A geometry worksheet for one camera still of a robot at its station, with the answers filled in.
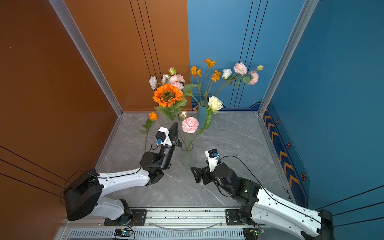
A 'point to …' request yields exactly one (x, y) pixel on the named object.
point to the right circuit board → (251, 233)
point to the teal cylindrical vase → (202, 110)
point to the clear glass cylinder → (187, 155)
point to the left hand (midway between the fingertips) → (175, 122)
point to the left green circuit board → (123, 232)
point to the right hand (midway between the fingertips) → (197, 166)
